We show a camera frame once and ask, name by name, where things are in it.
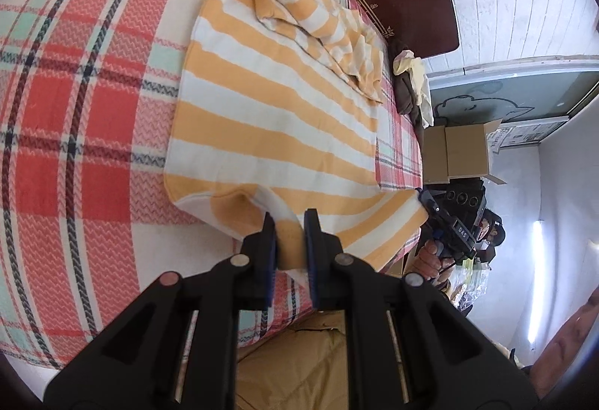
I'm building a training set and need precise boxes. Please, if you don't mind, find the orange white striped shirt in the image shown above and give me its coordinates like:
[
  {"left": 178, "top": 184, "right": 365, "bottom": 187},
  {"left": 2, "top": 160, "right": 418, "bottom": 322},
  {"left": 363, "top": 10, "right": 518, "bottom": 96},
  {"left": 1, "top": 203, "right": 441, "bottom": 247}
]
[{"left": 164, "top": 0, "right": 426, "bottom": 270}]

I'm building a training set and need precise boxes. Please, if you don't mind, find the right forearm tan sleeve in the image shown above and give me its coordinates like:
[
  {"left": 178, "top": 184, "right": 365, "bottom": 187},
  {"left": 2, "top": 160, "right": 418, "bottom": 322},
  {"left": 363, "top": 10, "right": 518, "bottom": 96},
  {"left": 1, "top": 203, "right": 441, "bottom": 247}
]
[{"left": 235, "top": 312, "right": 348, "bottom": 410}]

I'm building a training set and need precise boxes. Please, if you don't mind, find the person right hand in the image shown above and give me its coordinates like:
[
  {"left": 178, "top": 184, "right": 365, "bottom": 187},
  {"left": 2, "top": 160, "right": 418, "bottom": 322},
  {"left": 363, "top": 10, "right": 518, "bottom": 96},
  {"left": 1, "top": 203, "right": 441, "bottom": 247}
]
[{"left": 407, "top": 240, "right": 455, "bottom": 285}]

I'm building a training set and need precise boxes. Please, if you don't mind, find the lower cardboard box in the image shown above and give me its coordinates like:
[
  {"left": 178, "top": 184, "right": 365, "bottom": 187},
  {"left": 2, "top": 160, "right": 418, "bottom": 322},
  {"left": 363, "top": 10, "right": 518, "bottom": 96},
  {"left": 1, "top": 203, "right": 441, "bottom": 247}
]
[{"left": 421, "top": 126, "right": 449, "bottom": 185}]

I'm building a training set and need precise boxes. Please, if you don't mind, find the cardboard box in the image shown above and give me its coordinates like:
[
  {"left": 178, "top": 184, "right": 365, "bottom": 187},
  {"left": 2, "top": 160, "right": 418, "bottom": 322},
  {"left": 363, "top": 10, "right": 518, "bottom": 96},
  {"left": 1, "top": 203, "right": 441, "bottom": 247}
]
[
  {"left": 445, "top": 120, "right": 506, "bottom": 185},
  {"left": 421, "top": 126, "right": 449, "bottom": 185}
]

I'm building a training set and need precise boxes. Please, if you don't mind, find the upper cardboard box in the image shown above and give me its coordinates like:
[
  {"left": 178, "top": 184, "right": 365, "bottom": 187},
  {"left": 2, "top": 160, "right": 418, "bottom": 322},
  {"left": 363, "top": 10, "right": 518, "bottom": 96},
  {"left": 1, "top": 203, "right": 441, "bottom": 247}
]
[{"left": 445, "top": 120, "right": 506, "bottom": 185}]

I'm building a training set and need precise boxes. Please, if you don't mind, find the fluorescent ceiling light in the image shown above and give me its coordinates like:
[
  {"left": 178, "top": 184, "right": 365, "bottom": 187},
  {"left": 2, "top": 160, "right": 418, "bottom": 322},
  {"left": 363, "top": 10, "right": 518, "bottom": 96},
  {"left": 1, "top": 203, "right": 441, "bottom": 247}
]
[{"left": 527, "top": 221, "right": 548, "bottom": 347}]

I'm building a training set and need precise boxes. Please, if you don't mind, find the dark brown garment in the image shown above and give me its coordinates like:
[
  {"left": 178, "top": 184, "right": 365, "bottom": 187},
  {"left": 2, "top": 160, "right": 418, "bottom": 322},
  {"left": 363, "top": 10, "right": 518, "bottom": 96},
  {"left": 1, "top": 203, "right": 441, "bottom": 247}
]
[{"left": 388, "top": 39, "right": 434, "bottom": 130}]

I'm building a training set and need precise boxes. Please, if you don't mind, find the pale yellow cloth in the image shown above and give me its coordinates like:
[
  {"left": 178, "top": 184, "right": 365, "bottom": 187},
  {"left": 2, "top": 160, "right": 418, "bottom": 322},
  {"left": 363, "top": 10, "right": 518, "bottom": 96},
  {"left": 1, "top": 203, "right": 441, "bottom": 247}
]
[{"left": 392, "top": 49, "right": 435, "bottom": 128}]

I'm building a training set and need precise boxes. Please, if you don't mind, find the red plaid bed sheet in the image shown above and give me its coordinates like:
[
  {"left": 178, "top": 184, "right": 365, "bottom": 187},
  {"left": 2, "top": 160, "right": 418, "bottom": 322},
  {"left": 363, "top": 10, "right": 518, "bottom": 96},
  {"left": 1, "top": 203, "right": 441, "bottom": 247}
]
[{"left": 0, "top": 0, "right": 425, "bottom": 368}]

